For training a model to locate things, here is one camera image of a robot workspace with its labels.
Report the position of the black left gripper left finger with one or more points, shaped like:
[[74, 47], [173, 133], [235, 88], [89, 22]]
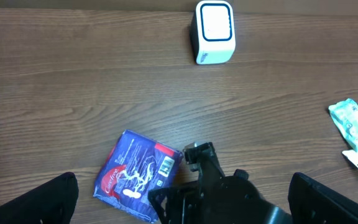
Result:
[[50, 203]]

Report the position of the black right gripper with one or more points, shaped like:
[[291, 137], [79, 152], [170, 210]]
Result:
[[229, 200]]

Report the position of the teal wipes packet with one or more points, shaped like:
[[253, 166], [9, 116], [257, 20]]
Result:
[[345, 116]]

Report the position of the white barcode scanner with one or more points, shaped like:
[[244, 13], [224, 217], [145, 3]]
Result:
[[212, 32]]

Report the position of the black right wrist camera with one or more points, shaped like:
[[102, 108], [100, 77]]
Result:
[[202, 158]]

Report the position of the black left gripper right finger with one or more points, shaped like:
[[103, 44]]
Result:
[[313, 202]]

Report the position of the purple pad package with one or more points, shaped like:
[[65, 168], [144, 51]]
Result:
[[135, 166]]

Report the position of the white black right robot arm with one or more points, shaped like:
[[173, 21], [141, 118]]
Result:
[[275, 214]]

